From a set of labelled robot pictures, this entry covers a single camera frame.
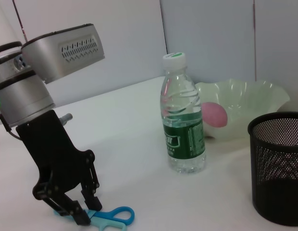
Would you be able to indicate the pale green glass fruit plate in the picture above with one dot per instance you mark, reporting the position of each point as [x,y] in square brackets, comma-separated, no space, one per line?
[247,101]

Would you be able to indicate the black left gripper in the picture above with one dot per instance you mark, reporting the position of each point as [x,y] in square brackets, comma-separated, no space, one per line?
[55,149]

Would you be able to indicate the clear water bottle green label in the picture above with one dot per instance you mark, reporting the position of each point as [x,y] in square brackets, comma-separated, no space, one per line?
[182,144]

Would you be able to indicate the black mesh pen holder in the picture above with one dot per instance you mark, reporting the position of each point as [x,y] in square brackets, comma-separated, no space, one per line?
[276,173]

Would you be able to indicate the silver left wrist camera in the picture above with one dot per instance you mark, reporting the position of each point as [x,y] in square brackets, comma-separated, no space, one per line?
[59,53]

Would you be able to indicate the pink peach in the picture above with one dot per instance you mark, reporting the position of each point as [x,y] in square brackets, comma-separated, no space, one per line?
[215,115]

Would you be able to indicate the blue scissors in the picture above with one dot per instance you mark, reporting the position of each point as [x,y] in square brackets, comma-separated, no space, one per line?
[115,216]

